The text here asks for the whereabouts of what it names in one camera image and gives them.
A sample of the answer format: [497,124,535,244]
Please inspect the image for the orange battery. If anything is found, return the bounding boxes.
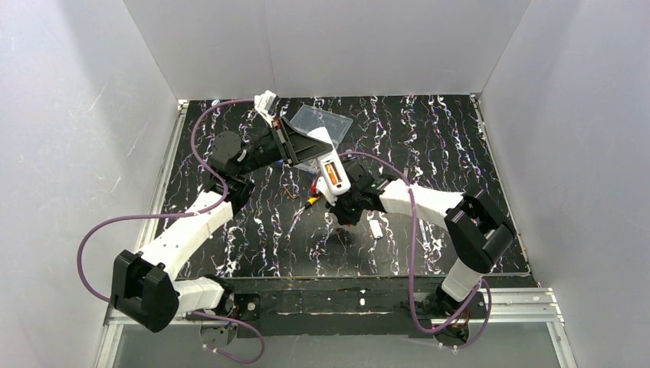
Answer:
[326,163,341,186]

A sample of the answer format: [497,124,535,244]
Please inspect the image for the white remote control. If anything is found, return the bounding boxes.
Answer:
[308,126,351,203]

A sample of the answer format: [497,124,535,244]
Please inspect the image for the white battery cover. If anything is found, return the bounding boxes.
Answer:
[369,219,383,239]

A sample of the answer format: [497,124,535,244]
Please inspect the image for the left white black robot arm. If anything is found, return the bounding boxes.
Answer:
[110,118,335,332]

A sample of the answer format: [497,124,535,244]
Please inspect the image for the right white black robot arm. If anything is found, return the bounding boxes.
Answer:
[317,159,516,304]

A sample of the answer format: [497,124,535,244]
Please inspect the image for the clear plastic parts organizer box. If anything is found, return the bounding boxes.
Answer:
[290,105,353,152]

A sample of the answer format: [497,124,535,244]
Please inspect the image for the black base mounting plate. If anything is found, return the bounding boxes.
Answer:
[185,275,490,340]

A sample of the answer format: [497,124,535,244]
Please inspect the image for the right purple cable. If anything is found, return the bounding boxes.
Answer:
[339,150,493,350]

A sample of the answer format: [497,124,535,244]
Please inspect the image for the purple cable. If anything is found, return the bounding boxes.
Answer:
[339,150,493,350]
[76,99,267,365]

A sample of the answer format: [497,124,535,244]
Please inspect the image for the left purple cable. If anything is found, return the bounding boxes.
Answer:
[76,99,267,365]

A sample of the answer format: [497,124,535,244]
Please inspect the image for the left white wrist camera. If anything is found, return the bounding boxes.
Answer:
[254,90,277,126]

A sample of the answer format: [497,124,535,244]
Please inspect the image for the yellow handled screwdriver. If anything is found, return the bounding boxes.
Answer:
[285,195,320,239]

